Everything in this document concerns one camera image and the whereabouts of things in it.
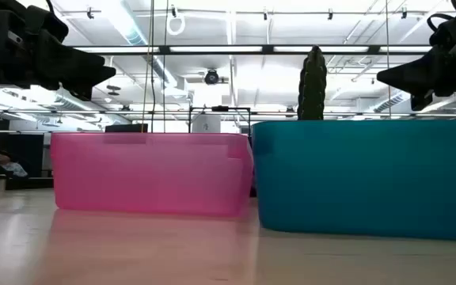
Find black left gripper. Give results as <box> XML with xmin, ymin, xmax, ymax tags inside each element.
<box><xmin>0</xmin><ymin>0</ymin><xmax>117</xmax><ymax>102</ymax></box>

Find black background monitor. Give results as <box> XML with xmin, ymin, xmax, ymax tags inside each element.
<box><xmin>104</xmin><ymin>123</ymin><xmax>150</xmax><ymax>134</ymax></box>

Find dark cabinet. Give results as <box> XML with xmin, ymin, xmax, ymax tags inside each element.
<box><xmin>0</xmin><ymin>118</ymin><xmax>55</xmax><ymax>191</ymax></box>

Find blue plastic bin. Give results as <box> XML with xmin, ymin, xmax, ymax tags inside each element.
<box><xmin>251</xmin><ymin>119</ymin><xmax>456</xmax><ymax>242</ymax></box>

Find green cactus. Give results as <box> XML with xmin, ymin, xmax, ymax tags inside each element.
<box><xmin>297</xmin><ymin>44</ymin><xmax>328</xmax><ymax>121</ymax></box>

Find person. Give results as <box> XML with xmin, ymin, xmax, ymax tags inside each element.
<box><xmin>0</xmin><ymin>152</ymin><xmax>30</xmax><ymax>179</ymax></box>

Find pink translucent plastic bin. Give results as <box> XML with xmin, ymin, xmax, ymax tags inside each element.
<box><xmin>49</xmin><ymin>131</ymin><xmax>255</xmax><ymax>218</ymax></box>

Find white box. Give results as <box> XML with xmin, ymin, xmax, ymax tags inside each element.
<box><xmin>191</xmin><ymin>114</ymin><xmax>222</xmax><ymax>135</ymax></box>

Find thin hanging cord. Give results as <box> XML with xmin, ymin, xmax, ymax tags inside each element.
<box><xmin>140</xmin><ymin>0</ymin><xmax>156</xmax><ymax>134</ymax></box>
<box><xmin>384</xmin><ymin>0</ymin><xmax>393</xmax><ymax>119</ymax></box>
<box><xmin>162</xmin><ymin>0</ymin><xmax>169</xmax><ymax>134</ymax></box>

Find white hanging cable loop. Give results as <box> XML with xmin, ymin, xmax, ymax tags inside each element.
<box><xmin>165</xmin><ymin>4</ymin><xmax>187</xmax><ymax>36</ymax></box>

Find black ceiling camera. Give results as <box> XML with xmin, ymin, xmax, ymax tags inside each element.
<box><xmin>203</xmin><ymin>68</ymin><xmax>221</xmax><ymax>86</ymax></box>

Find black ceiling light rail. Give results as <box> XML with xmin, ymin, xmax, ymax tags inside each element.
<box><xmin>73</xmin><ymin>44</ymin><xmax>435</xmax><ymax>55</ymax></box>

